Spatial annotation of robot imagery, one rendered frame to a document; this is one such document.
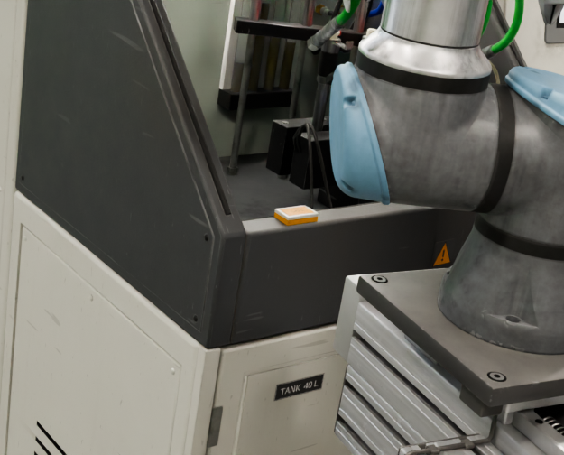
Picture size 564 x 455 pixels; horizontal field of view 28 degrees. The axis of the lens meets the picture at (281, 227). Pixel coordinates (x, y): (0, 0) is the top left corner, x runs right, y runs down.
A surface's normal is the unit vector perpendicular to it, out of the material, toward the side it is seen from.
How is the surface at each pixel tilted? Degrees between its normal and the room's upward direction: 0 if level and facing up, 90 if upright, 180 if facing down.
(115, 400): 90
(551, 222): 90
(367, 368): 90
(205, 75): 90
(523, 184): 103
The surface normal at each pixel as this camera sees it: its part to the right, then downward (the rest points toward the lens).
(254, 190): 0.15, -0.92
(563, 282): 0.33, 0.11
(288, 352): 0.59, 0.38
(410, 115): -0.22, 0.35
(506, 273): -0.44, -0.04
